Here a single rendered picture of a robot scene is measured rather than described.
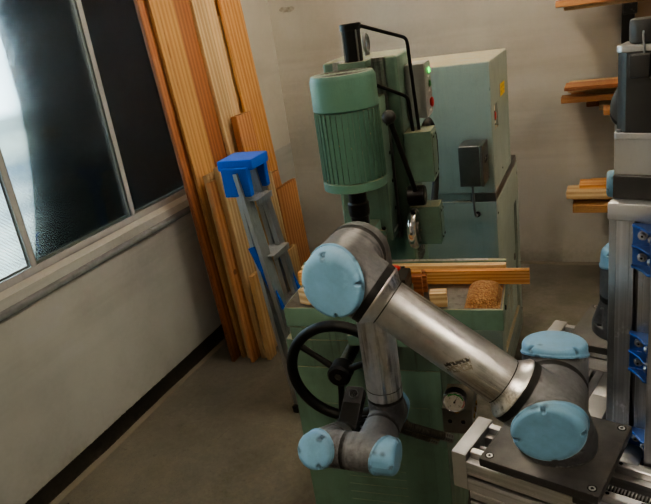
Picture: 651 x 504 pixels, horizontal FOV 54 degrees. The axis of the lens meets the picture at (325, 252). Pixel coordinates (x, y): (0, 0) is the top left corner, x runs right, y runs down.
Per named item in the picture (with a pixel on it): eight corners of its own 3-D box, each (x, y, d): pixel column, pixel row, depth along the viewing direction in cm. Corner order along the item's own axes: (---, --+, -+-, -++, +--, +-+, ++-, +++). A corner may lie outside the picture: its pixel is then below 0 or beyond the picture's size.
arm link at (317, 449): (333, 476, 122) (292, 469, 125) (352, 464, 132) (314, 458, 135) (335, 433, 122) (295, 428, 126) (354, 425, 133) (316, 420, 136)
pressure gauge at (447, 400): (443, 417, 171) (441, 391, 168) (445, 409, 174) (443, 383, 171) (467, 419, 169) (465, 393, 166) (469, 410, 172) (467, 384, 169)
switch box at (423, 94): (408, 119, 194) (403, 65, 188) (414, 113, 202) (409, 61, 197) (428, 118, 192) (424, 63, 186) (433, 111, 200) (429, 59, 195)
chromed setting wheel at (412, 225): (407, 255, 189) (403, 215, 184) (415, 240, 199) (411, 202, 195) (417, 255, 188) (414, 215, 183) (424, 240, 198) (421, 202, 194)
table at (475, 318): (273, 343, 174) (269, 323, 172) (309, 294, 201) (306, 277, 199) (503, 350, 155) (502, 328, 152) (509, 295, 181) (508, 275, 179)
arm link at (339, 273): (605, 386, 110) (343, 211, 116) (606, 440, 97) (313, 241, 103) (561, 427, 116) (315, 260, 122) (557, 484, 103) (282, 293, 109)
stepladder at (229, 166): (285, 415, 291) (209, 165, 254) (305, 384, 312) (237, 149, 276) (317, 415, 284) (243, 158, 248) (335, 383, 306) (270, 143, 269)
